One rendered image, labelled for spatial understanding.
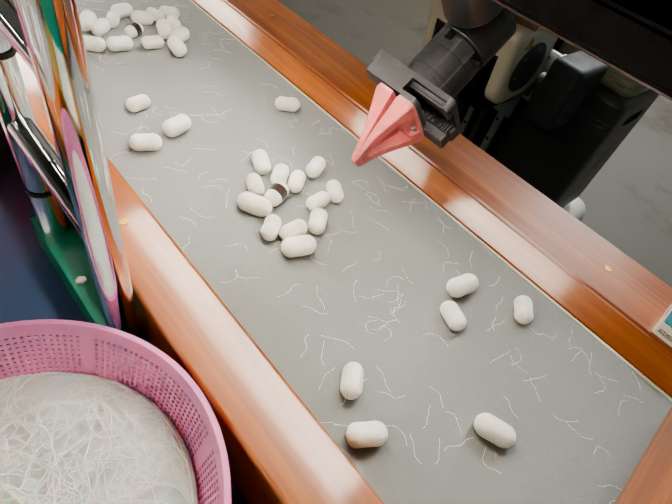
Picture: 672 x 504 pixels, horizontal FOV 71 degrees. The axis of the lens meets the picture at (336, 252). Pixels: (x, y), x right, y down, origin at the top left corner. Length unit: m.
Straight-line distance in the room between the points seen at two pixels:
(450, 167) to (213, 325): 0.36
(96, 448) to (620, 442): 0.43
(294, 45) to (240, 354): 0.53
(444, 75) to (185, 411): 0.37
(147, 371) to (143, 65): 0.47
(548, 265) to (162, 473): 0.43
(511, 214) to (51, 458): 0.50
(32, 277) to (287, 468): 0.34
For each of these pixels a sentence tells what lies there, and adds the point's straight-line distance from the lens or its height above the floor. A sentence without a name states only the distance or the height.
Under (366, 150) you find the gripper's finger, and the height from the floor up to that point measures 0.83.
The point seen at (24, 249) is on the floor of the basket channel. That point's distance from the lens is 0.59.
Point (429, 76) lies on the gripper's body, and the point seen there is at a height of 0.90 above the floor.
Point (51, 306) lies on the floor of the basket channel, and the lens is 0.54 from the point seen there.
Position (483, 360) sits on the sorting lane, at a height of 0.74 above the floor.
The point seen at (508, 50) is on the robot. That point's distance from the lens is 1.01.
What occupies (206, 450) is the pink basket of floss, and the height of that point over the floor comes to 0.75.
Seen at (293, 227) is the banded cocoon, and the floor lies 0.76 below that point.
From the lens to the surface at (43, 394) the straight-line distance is 0.42.
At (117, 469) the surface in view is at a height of 0.73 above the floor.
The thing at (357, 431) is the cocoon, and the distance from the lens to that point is 0.38.
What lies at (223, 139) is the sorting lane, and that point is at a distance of 0.61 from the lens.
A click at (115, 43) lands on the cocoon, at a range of 0.76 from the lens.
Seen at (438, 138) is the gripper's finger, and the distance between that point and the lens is 0.50.
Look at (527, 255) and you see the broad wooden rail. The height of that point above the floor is 0.75.
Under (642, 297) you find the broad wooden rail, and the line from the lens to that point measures 0.60.
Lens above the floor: 1.10
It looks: 47 degrees down
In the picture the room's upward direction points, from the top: 17 degrees clockwise
